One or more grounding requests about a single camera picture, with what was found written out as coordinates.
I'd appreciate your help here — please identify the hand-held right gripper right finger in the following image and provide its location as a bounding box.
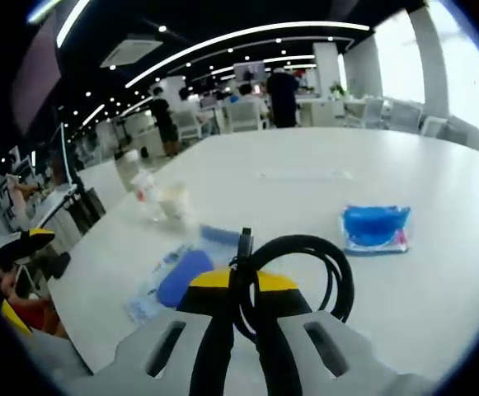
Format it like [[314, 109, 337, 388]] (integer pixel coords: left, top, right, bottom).
[[242, 270, 413, 396]]

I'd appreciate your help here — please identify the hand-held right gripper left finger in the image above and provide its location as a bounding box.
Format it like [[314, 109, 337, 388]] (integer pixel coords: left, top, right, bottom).
[[98, 266, 241, 396]]

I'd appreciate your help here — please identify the wet wipes pack blue lid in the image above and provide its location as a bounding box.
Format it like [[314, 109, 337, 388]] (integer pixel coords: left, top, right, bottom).
[[124, 224, 245, 323]]

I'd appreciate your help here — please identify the black cable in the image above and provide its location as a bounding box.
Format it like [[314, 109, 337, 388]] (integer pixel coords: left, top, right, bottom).
[[228, 226, 356, 344]]

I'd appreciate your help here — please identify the clear plastic bottle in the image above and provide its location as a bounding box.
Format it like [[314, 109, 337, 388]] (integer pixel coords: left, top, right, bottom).
[[114, 149, 162, 223]]

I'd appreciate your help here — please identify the white paper cup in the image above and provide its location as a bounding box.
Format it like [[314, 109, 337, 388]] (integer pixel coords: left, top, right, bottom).
[[157, 182, 194, 231]]

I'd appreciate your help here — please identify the blue tissue pack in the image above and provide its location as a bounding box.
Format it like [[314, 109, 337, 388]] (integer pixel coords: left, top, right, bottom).
[[337, 203, 413, 257]]

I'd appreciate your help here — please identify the white display board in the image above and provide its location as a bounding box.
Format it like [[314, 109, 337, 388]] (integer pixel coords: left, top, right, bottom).
[[59, 122, 80, 191]]

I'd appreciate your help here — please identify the purple hanging panel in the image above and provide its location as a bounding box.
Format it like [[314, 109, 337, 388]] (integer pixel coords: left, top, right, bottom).
[[10, 12, 65, 137]]

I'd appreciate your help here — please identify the white chair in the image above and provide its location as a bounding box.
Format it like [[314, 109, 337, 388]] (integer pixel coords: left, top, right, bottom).
[[225, 100, 264, 133], [362, 96, 385, 130], [176, 110, 202, 142], [390, 102, 422, 134], [421, 116, 447, 138]]

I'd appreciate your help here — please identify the ceiling air vent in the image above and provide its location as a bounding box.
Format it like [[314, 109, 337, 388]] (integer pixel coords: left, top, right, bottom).
[[100, 38, 158, 70]]

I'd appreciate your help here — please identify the potted plant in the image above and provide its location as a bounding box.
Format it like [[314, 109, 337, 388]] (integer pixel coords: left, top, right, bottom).
[[328, 81, 349, 101]]

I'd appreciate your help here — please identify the curved ceiling light strip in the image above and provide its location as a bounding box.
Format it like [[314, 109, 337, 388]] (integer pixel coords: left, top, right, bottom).
[[124, 21, 371, 88]]

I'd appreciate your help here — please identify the wall screen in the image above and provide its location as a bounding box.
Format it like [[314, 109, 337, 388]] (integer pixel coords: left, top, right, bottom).
[[233, 61, 265, 84]]

